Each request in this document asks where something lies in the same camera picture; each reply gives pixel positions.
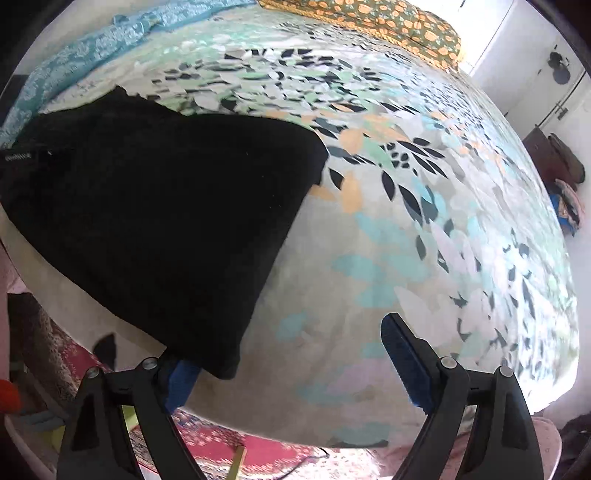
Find orange floral folded quilt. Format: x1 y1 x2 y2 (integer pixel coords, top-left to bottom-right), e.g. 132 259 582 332
259 0 462 71

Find dark wooden cabinet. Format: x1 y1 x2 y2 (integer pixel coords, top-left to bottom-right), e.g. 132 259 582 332
523 124 562 191

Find white door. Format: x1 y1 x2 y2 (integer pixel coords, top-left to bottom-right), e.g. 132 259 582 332
505 25 590 132

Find blue patterned pillow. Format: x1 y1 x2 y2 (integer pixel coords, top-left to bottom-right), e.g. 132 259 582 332
0 25 154 148
113 0 256 47

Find black pants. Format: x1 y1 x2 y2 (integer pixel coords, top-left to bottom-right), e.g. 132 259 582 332
0 85 329 380

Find person's left forearm orange sleeve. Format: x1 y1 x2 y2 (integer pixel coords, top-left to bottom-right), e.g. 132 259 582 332
0 379 23 414

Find red patterned rug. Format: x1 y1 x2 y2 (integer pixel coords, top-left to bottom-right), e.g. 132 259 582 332
8 295 372 480

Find black cable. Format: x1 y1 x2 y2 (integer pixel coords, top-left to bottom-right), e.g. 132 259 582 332
276 447 329 480

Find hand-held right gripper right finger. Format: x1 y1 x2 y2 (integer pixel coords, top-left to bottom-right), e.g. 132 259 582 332
380 312 546 480

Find pile of mixed clothes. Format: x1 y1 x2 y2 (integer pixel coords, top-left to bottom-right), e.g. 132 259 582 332
549 179 584 237

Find black hat on door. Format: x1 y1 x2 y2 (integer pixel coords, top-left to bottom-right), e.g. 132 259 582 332
547 51 571 85

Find white wardrobe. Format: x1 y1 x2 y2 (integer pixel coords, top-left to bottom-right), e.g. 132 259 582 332
457 0 519 75

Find bed with leaf print sheet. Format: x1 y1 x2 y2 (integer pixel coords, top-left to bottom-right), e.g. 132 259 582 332
0 0 581 451

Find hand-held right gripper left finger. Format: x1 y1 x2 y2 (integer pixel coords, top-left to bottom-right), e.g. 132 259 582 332
55 354 207 480

